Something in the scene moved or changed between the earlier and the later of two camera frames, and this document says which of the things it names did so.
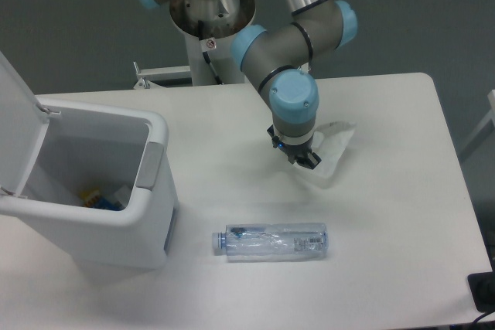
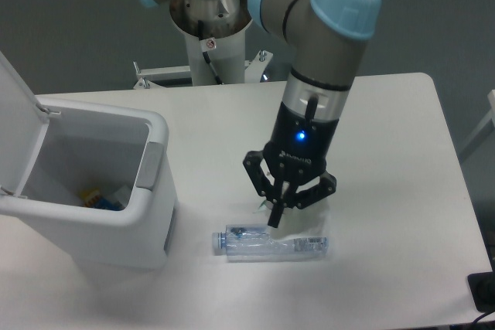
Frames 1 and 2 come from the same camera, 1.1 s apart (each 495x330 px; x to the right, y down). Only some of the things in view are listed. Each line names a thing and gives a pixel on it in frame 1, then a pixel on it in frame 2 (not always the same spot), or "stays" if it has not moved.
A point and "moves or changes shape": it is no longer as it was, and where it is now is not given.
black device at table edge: [483, 289] stays
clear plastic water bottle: [271, 242] stays
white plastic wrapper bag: [329, 144] moves or changes shape
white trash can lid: [23, 127] stays
